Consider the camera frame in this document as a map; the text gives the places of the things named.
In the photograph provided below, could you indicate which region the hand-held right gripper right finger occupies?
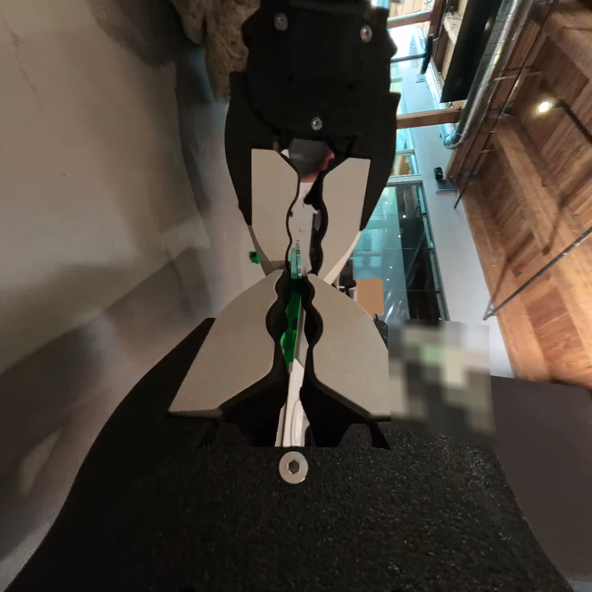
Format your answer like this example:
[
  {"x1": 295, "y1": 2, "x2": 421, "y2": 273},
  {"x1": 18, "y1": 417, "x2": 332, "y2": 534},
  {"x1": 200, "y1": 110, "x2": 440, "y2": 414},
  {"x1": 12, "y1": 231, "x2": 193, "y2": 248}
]
[{"x1": 301, "y1": 273, "x2": 394, "y2": 421}]

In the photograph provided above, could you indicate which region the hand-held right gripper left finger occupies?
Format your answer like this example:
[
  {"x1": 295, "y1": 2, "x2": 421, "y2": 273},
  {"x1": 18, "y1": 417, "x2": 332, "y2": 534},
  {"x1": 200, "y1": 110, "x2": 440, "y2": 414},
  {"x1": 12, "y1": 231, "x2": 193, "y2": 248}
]
[{"x1": 169, "y1": 270, "x2": 288, "y2": 419}]

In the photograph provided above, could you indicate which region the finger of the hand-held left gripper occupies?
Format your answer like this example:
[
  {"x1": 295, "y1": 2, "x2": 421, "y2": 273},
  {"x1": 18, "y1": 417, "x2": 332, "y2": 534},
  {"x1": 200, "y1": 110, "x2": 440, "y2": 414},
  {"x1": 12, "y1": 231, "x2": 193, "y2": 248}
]
[
  {"x1": 318, "y1": 158, "x2": 372, "y2": 285},
  {"x1": 250, "y1": 148, "x2": 302, "y2": 274}
]

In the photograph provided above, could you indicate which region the green mosaic lego plate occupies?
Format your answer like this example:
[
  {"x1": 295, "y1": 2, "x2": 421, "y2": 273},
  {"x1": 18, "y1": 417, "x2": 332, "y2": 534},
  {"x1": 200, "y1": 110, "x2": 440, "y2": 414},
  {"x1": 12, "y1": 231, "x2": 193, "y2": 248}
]
[{"x1": 280, "y1": 247, "x2": 308, "y2": 373}]

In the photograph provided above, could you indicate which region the person's left forearm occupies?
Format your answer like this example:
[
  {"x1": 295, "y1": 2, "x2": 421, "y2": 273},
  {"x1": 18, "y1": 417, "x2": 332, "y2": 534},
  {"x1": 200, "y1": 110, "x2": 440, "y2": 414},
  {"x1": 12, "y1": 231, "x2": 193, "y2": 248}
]
[{"x1": 171, "y1": 0, "x2": 260, "y2": 100}]

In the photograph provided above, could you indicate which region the brown chair backrest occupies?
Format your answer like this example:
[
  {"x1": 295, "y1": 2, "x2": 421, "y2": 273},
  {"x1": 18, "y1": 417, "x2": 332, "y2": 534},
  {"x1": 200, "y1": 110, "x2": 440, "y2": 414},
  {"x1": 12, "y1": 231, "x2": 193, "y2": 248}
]
[{"x1": 355, "y1": 277, "x2": 385, "y2": 316}]

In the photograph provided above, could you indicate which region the glass partition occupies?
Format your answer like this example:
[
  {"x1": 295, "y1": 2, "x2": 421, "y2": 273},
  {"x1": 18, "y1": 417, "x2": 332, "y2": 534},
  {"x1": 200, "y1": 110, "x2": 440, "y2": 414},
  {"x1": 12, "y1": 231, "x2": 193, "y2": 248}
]
[{"x1": 351, "y1": 183, "x2": 449, "y2": 320}]

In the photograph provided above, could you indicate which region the silver ventilation duct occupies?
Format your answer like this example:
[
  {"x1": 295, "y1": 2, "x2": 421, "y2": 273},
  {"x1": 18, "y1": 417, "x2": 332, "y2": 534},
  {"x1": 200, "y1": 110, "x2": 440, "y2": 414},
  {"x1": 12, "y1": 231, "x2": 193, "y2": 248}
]
[{"x1": 442, "y1": 0, "x2": 525, "y2": 149}]

